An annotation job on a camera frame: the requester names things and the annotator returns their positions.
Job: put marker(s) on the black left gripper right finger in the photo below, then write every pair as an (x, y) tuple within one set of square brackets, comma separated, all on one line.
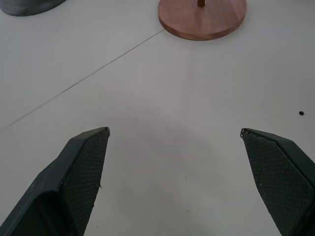
[(278, 177)]

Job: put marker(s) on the grey round object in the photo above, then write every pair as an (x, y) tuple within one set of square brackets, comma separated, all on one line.
[(27, 6)]

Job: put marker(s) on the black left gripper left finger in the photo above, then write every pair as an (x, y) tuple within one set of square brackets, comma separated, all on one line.
[(66, 182)]

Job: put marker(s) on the round wooden stand base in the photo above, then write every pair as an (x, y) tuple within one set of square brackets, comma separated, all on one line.
[(202, 18)]

